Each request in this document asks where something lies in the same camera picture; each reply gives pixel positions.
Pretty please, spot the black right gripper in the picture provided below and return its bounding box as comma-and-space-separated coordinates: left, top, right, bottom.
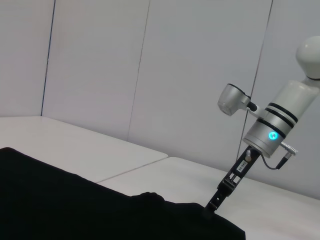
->
203, 146, 262, 217

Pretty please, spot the black shirt with FREE print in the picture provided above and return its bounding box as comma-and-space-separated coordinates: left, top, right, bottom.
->
0, 147, 247, 240

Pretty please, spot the right gripper cable with plug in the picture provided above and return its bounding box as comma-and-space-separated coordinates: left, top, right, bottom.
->
259, 141, 300, 171

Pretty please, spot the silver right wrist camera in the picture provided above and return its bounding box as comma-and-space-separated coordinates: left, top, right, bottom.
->
216, 83, 266, 119

